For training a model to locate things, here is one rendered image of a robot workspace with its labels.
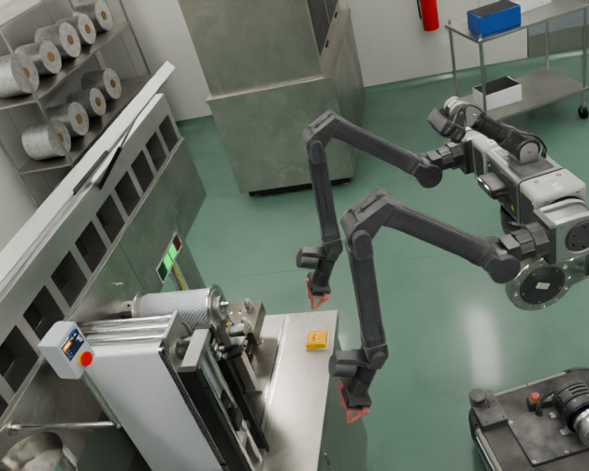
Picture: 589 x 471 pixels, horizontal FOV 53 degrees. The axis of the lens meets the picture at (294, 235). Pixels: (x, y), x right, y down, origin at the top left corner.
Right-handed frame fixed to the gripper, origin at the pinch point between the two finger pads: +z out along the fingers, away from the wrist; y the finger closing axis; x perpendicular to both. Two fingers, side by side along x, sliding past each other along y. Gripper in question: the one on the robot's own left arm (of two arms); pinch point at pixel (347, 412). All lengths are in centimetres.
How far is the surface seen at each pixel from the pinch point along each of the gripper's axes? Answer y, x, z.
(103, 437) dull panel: -15, -64, 33
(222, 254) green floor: -254, 5, 117
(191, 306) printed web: -36, -44, -4
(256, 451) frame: -3.0, -20.9, 21.6
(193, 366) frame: 5, -47, -19
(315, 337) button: -45.2, 3.6, 12.1
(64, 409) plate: -10, -76, 16
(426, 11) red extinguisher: -425, 170, -60
